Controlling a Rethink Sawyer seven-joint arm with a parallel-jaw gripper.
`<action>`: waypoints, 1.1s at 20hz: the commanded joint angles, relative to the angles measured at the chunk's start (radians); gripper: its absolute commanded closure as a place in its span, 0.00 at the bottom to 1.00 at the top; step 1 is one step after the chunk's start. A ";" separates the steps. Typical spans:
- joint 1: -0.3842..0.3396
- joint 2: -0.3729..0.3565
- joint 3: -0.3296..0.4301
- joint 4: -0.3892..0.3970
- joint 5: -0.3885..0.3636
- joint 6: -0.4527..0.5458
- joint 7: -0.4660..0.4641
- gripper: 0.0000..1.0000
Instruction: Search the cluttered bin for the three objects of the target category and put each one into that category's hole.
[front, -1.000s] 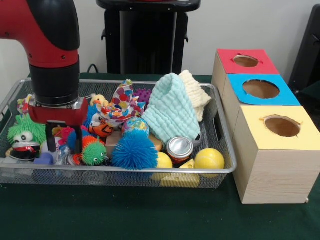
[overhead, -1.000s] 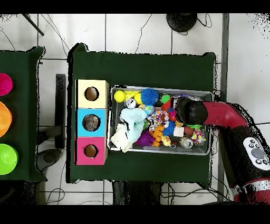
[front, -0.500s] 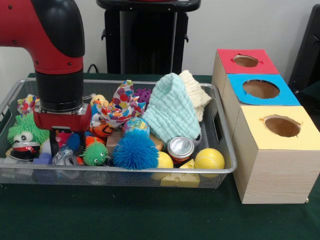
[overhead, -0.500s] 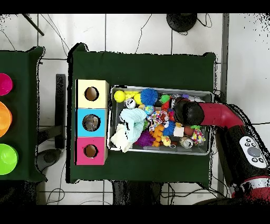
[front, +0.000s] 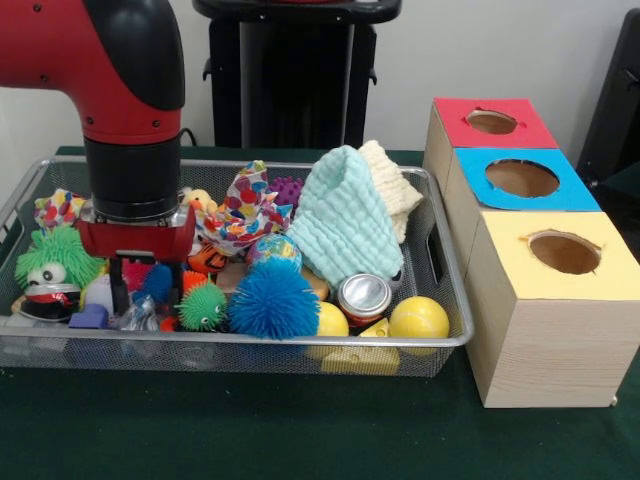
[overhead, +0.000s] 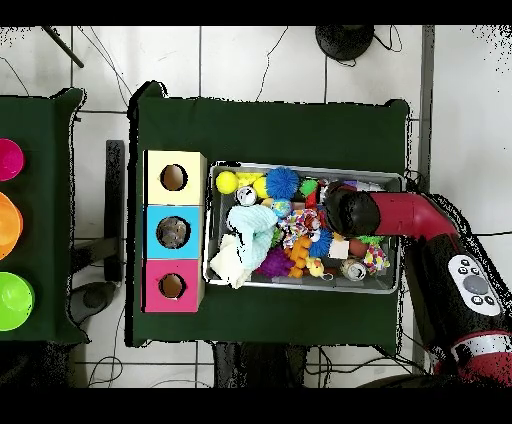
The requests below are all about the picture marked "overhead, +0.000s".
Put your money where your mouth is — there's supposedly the purple spiky ball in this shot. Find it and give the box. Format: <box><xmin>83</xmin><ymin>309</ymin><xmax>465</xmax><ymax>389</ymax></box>
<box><xmin>255</xmin><ymin>246</ymin><xmax>295</xmax><ymax>279</ymax></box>

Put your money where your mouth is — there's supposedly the wooden box with three holes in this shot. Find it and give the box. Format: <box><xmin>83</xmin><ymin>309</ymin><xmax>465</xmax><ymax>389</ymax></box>
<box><xmin>142</xmin><ymin>150</ymin><xmax>208</xmax><ymax>314</ymax></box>

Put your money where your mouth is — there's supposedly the silver soda can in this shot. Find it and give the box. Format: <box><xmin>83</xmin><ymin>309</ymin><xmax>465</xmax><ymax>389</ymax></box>
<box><xmin>340</xmin><ymin>258</ymin><xmax>367</xmax><ymax>282</ymax></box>

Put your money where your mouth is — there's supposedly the yellow tennis ball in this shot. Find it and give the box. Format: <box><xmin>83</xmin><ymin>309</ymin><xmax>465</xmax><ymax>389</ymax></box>
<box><xmin>215</xmin><ymin>170</ymin><xmax>240</xmax><ymax>195</ymax></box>

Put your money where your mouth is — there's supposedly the colourful polka dot cloth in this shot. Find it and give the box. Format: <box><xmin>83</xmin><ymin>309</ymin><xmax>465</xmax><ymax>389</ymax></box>
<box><xmin>278</xmin><ymin>208</ymin><xmax>322</xmax><ymax>248</ymax></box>

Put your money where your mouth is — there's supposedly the pink plastic bowl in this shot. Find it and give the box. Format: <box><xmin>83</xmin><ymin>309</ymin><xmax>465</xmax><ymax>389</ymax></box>
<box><xmin>0</xmin><ymin>138</ymin><xmax>26</xmax><ymax>182</ymax></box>

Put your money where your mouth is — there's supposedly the colourful polka dot pouch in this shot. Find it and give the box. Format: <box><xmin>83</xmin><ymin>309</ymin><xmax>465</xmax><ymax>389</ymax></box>
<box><xmin>362</xmin><ymin>244</ymin><xmax>391</xmax><ymax>276</ymax></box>

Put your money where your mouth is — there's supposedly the large blue spiky ball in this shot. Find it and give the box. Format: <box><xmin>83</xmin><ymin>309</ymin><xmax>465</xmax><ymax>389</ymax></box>
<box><xmin>265</xmin><ymin>166</ymin><xmax>300</xmax><ymax>200</ymax></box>

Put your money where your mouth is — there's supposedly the black round floor base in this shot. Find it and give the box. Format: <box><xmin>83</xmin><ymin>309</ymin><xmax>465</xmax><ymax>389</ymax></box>
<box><xmin>314</xmin><ymin>25</ymin><xmax>375</xmax><ymax>62</ymax></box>

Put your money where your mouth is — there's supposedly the grey floor base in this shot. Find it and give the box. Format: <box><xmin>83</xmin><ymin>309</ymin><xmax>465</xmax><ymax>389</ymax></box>
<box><xmin>69</xmin><ymin>281</ymin><xmax>117</xmax><ymax>325</ymax></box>

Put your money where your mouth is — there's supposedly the wire mesh bin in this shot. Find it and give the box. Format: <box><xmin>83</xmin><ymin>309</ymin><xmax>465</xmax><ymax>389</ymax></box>
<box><xmin>203</xmin><ymin>160</ymin><xmax>405</xmax><ymax>295</ymax></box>

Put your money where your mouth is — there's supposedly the cream waffle cloth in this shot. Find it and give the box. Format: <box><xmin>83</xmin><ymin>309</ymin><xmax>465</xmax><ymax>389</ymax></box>
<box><xmin>209</xmin><ymin>233</ymin><xmax>253</xmax><ymax>290</ymax></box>

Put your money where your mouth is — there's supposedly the globe print ball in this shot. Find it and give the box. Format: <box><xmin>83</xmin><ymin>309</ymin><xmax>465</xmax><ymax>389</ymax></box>
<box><xmin>270</xmin><ymin>198</ymin><xmax>293</xmax><ymax>219</ymax></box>

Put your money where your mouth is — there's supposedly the mint green waffle cloth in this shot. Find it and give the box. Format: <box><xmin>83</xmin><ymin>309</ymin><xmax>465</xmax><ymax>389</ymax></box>
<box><xmin>226</xmin><ymin>204</ymin><xmax>279</xmax><ymax>270</ymax></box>

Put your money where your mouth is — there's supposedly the orange plastic bowl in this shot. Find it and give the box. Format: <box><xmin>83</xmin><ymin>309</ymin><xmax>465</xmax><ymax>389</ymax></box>
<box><xmin>0</xmin><ymin>191</ymin><xmax>24</xmax><ymax>261</ymax></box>

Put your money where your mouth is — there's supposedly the green plastic bowl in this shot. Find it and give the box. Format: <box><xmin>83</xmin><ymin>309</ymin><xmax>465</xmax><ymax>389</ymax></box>
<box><xmin>0</xmin><ymin>271</ymin><xmax>36</xmax><ymax>332</ymax></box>

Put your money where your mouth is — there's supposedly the dark green side tablecloth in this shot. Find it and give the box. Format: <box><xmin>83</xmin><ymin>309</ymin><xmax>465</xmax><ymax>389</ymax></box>
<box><xmin>0</xmin><ymin>87</ymin><xmax>87</xmax><ymax>345</ymax></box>

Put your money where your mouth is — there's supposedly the black rod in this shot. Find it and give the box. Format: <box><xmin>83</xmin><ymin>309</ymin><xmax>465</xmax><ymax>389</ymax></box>
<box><xmin>41</xmin><ymin>25</ymin><xmax>85</xmax><ymax>69</ymax></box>

